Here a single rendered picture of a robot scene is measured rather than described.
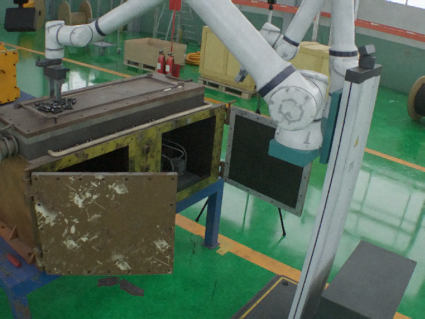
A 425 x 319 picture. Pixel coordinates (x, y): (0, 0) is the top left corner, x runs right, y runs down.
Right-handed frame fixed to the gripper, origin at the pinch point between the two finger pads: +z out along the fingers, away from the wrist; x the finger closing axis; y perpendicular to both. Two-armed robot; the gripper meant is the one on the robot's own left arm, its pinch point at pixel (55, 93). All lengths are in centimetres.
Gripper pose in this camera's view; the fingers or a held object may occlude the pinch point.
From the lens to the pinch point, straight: 195.0
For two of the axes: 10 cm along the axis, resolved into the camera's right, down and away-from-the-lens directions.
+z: -1.0, 9.1, 4.0
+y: 5.9, -2.7, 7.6
